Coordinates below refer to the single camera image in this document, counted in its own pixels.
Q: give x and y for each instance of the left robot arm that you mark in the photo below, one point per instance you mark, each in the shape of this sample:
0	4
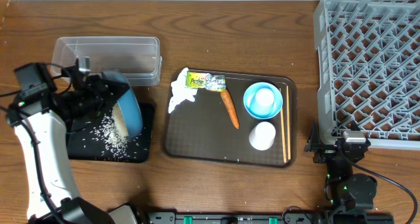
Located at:
42	119

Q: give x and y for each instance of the left wooden chopstick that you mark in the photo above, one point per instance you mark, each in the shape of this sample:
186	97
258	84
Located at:
283	129

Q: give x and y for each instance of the dark blue plate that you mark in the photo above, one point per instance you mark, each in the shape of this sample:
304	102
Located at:
126	111

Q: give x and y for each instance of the brown serving tray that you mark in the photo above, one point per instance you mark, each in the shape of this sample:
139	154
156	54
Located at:
202	130

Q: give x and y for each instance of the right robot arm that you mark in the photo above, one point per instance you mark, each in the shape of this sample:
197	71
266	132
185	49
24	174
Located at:
351	194

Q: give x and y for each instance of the light blue cup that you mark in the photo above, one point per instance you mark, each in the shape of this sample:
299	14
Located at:
264	97

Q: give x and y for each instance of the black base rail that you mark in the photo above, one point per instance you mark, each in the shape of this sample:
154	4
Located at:
294	218

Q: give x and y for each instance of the black waste tray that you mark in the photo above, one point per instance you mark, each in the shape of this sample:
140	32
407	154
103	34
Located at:
74	146

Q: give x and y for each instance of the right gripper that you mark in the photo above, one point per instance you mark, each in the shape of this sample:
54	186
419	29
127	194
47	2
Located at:
326	151

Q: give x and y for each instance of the wooden chopstick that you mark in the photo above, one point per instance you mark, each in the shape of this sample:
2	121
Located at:
288	124
283	129

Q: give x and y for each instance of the light blue bowl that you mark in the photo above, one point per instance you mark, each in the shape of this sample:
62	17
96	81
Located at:
256	111

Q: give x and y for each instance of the white cup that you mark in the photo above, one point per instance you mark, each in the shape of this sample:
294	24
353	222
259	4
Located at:
262	136

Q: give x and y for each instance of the right wooden chopstick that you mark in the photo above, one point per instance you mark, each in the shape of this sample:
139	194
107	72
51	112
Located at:
288	124

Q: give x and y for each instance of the orange carrot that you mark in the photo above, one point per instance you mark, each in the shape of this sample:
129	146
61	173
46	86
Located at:
228	102

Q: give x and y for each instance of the clear plastic bin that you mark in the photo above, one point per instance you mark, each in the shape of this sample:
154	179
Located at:
137	58

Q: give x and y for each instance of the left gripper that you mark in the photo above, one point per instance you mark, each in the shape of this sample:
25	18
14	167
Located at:
97	87

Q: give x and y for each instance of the crumpled white napkin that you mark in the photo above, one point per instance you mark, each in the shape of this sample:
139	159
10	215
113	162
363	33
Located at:
180	91

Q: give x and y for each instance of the pile of rice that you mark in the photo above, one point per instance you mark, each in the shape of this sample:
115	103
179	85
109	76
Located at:
109	139

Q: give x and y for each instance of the crumpled foil snack wrapper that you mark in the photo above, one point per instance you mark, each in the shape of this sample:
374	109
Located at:
196	80

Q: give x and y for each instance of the grey dishwasher rack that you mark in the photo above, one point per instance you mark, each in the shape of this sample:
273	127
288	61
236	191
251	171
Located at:
368	52

